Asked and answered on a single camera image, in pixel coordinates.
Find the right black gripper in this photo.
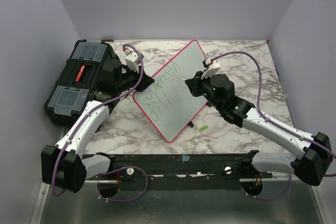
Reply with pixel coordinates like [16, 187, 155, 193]
[186, 70, 223, 111]

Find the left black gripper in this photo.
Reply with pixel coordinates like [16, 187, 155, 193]
[117, 63, 154, 93]

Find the pink-framed whiteboard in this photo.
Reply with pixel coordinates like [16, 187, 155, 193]
[133, 40, 207, 143]

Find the green marker cap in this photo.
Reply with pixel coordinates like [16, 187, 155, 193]
[199, 125, 208, 131]

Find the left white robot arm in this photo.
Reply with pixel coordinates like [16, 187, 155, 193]
[41, 58, 147, 197]

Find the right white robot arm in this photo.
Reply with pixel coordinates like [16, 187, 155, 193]
[185, 71, 333, 186]

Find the black whiteboard clip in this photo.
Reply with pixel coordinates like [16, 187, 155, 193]
[188, 121, 194, 128]

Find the black plastic toolbox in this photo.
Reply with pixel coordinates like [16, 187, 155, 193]
[44, 40, 119, 127]

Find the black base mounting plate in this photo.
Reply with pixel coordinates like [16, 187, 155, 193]
[92, 151, 272, 191]

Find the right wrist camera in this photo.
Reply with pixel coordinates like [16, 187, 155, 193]
[201, 58, 221, 79]

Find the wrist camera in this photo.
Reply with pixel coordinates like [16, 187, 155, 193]
[201, 58, 221, 79]
[124, 47, 143, 73]

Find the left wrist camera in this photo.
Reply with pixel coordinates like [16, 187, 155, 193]
[124, 47, 143, 73]

